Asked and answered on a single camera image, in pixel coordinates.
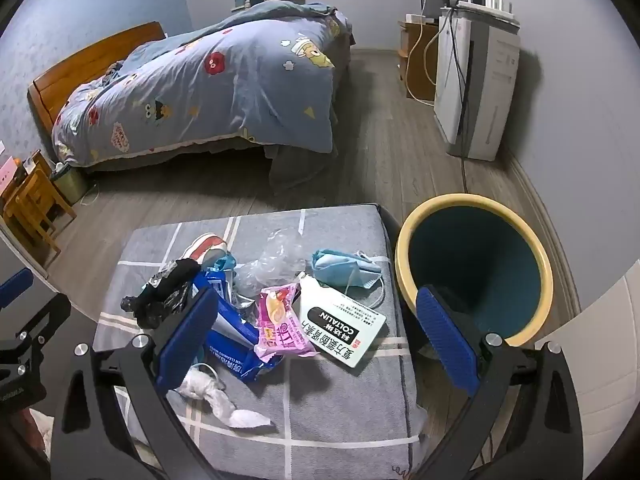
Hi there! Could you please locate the bed with blue cartoon duvet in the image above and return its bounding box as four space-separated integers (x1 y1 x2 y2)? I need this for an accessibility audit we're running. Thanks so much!
50 0 353 168

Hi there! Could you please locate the black crumpled wrapper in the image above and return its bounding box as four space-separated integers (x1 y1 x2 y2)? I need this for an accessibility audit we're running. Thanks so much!
120 257 202 331

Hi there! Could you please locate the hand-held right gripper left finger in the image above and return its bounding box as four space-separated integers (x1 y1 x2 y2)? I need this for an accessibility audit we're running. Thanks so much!
50 286 221 480

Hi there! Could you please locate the red and white wrapper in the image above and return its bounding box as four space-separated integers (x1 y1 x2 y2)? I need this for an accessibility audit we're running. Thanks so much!
185 232 231 266

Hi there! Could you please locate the black power cable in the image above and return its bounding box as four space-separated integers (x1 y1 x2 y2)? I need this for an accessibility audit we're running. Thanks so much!
446 6 477 194

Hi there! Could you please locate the white cable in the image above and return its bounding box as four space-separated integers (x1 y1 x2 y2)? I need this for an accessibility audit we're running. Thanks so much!
405 19 442 107

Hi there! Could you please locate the blue face mask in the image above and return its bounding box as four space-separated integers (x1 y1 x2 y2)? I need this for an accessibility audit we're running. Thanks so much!
311 247 387 307

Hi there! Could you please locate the white router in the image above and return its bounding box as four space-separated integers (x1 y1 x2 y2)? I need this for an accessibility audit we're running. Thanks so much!
456 0 517 17

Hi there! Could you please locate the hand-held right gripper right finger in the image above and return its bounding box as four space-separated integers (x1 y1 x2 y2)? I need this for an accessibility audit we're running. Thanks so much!
415 285 586 480

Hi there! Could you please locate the grey checked cushion stool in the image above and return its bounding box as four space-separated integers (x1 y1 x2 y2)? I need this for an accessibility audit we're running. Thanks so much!
92 203 431 480

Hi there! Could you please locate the blue wet wipe packet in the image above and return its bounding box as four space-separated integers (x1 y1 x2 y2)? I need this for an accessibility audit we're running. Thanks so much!
192 265 282 384

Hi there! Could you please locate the pink snack wrapper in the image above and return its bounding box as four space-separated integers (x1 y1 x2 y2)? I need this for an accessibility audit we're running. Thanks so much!
252 282 321 361

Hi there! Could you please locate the wooden cabinet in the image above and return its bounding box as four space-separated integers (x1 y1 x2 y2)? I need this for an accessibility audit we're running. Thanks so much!
397 13 442 104

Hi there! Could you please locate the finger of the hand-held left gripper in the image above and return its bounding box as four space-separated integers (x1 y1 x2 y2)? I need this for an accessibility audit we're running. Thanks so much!
14 291 72 348
0 267 34 309

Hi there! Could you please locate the small green bin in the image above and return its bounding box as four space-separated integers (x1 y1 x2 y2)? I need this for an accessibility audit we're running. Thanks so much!
51 162 90 206

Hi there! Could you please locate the white grooved panel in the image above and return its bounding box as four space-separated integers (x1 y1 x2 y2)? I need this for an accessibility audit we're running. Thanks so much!
534 259 640 480

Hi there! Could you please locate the wooden chair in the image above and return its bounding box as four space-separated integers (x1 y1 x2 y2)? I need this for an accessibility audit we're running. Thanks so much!
2 150 79 267

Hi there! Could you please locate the wooden bed headboard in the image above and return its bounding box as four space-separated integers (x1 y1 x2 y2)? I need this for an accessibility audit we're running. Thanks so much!
27 21 167 133

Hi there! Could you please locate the grey bed sheet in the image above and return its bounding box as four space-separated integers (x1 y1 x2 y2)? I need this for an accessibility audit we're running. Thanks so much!
85 25 358 196

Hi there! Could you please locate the white air purifier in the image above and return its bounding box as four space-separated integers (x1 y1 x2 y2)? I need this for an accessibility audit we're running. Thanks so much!
433 4 522 162

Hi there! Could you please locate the white medicine box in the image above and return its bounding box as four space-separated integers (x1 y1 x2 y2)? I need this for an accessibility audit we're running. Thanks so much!
297 272 388 368

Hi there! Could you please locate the yellow rimmed teal waste bin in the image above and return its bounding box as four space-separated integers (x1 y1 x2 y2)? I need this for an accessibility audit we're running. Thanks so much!
395 193 555 348

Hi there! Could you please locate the white crumpled tissue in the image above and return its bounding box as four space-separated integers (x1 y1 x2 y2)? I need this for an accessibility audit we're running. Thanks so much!
177 365 276 431

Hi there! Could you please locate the clear plastic bag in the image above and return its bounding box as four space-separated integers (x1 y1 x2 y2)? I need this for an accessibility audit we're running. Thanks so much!
235 227 308 302

